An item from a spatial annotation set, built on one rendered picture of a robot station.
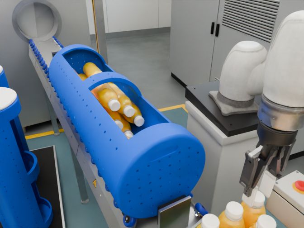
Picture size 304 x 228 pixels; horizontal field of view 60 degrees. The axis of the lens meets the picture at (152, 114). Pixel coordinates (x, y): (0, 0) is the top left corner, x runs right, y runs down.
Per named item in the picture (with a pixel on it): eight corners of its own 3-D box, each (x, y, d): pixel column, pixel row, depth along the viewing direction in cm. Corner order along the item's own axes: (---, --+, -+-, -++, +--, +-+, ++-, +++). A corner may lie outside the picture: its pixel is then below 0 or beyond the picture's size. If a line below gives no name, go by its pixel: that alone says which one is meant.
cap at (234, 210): (243, 209, 64) (244, 204, 63) (240, 222, 61) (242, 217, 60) (226, 204, 66) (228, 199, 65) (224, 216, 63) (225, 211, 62)
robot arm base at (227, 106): (239, 86, 130) (242, 76, 127) (263, 112, 113) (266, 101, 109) (205, 89, 127) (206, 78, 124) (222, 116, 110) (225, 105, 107)
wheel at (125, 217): (132, 207, 78) (127, 206, 77) (139, 219, 75) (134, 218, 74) (124, 219, 79) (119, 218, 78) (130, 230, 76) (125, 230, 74)
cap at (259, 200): (263, 209, 64) (265, 204, 63) (246, 205, 65) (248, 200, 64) (263, 197, 67) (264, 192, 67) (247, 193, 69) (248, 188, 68)
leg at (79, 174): (87, 197, 204) (75, 130, 171) (89, 202, 200) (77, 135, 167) (80, 200, 202) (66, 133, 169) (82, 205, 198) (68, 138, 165)
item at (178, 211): (183, 220, 80) (186, 191, 73) (188, 226, 78) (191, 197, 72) (154, 234, 76) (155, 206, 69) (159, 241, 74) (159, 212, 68)
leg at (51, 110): (59, 132, 277) (46, 77, 244) (60, 135, 273) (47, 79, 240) (53, 133, 275) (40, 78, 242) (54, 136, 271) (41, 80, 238)
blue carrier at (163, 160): (106, 87, 150) (98, 38, 134) (204, 192, 85) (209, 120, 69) (56, 102, 139) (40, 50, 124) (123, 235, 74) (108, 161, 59)
